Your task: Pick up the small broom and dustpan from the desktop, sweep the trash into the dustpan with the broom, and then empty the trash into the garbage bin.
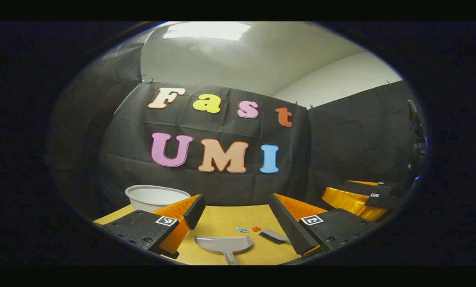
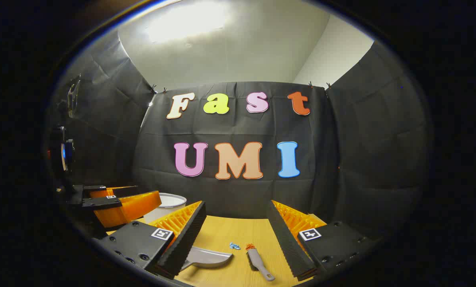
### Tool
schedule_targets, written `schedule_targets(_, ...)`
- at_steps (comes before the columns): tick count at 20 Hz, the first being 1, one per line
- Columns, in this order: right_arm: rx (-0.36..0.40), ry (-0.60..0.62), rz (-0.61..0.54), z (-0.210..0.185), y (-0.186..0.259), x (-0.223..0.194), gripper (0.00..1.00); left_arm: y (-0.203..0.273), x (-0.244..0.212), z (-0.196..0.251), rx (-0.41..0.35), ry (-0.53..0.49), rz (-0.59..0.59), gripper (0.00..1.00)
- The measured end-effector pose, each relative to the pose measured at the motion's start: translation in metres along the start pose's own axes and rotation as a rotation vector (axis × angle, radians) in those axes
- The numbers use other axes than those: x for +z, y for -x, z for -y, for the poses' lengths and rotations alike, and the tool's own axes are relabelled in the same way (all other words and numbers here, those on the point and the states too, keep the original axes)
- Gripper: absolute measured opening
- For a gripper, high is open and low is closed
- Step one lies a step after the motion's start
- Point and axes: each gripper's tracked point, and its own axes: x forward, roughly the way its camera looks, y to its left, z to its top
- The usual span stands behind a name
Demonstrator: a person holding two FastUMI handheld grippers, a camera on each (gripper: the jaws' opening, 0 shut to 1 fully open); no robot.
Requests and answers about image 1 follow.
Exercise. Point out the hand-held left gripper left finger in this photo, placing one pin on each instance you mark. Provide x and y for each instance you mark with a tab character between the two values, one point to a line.
196	209

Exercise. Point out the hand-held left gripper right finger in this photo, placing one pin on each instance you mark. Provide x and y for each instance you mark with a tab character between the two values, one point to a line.
291	227

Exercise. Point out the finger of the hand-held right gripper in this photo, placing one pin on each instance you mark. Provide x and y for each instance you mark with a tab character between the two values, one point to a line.
367	187
349	203

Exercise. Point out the small grey broom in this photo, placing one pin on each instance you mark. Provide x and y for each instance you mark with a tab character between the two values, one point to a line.
275	235

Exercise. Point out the orange paper scrap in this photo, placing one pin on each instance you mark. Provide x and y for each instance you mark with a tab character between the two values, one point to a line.
256	229

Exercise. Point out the white ribbed garbage bin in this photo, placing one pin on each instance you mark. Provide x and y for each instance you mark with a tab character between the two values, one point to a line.
156	197

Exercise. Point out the grey dustpan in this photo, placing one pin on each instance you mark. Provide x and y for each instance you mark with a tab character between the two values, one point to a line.
222	244

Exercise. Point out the blue paper scrap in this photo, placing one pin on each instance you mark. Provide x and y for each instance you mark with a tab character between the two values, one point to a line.
241	230

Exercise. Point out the wooden desktop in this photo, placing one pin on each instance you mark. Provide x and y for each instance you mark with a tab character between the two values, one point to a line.
226	217

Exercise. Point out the black backdrop cloth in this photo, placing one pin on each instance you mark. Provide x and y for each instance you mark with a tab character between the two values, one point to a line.
222	191

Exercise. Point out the ceiling light panel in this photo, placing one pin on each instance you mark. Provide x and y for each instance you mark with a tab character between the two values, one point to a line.
206	31

